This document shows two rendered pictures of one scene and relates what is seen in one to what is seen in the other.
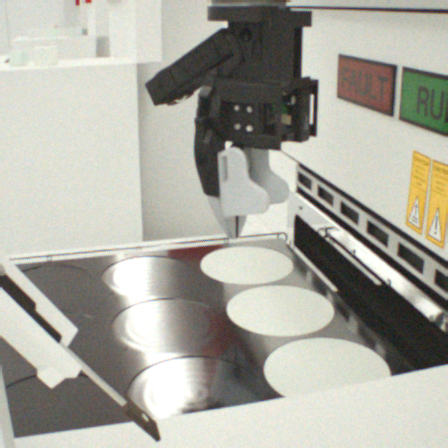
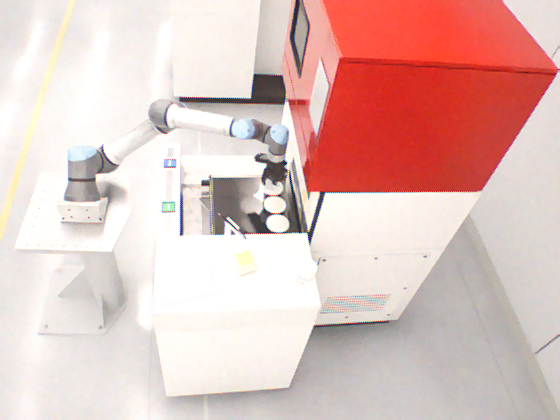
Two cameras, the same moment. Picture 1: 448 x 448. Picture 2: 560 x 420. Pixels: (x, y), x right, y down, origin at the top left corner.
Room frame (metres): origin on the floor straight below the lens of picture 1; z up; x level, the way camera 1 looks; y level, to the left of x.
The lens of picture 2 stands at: (-0.94, -0.07, 2.57)
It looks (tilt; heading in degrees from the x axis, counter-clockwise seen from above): 49 degrees down; 359
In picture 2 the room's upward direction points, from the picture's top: 12 degrees clockwise
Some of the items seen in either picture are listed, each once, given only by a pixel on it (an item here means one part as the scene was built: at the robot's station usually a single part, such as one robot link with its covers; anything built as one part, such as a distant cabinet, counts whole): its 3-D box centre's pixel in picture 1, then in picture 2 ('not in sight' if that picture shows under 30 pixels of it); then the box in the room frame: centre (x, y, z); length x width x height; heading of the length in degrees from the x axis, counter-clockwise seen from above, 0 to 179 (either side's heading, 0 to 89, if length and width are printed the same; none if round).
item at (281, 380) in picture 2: not in sight; (224, 278); (0.37, 0.13, 0.41); 0.97 x 0.64 x 0.82; 15
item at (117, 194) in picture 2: not in sight; (82, 218); (0.33, 0.80, 0.75); 0.45 x 0.44 x 0.13; 102
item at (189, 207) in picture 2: not in sight; (192, 213); (0.39, 0.30, 0.87); 0.36 x 0.08 x 0.03; 15
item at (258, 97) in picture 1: (256, 76); (275, 168); (0.52, -0.03, 1.11); 0.09 x 0.08 x 0.12; 56
